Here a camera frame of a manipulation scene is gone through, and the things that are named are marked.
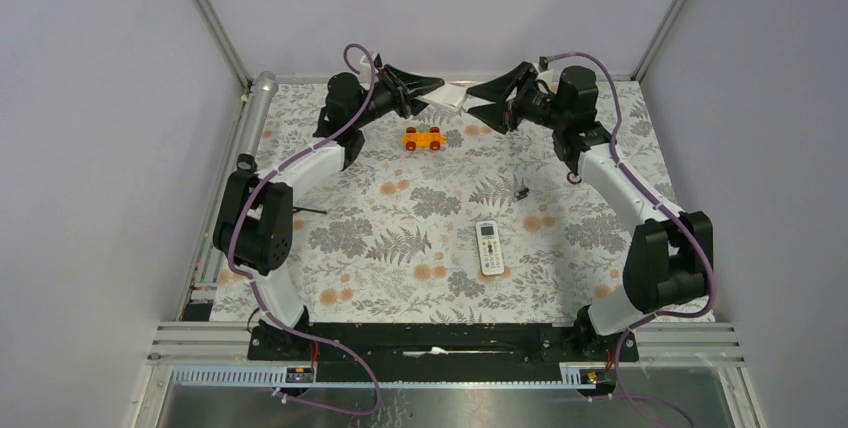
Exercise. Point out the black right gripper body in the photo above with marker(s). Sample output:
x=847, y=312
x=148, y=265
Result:
x=540, y=108

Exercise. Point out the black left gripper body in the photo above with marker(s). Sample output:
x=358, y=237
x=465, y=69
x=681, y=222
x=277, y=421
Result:
x=384, y=99

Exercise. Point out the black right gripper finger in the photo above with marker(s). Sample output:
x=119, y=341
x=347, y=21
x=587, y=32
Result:
x=499, y=89
x=497, y=116

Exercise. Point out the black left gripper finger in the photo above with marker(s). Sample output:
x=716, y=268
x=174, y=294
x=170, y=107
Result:
x=405, y=84
x=410, y=108

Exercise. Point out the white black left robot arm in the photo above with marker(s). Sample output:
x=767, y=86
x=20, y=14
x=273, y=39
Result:
x=254, y=227

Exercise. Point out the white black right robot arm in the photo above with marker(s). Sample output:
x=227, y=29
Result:
x=669, y=260

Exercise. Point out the white remote with screen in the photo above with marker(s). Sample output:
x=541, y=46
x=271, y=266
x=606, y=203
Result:
x=489, y=248

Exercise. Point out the orange toy car chassis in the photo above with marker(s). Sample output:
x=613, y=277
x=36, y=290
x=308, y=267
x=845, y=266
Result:
x=433, y=139

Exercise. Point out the silver microphone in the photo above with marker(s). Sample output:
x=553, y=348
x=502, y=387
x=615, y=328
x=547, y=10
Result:
x=263, y=90

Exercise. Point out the floral patterned table mat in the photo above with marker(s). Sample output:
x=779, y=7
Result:
x=399, y=242

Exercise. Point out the black mini tripod stand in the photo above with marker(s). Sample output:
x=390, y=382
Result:
x=309, y=210

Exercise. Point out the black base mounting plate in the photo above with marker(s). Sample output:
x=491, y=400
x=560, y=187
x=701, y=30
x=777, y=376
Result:
x=434, y=353

